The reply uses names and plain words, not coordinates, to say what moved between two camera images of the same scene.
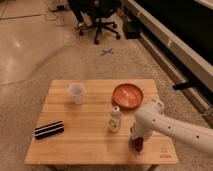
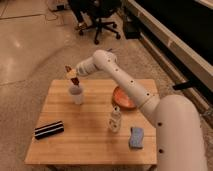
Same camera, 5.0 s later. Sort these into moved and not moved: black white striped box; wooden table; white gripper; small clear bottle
Moved: white gripper
Not moved: small clear bottle; black white striped box; wooden table
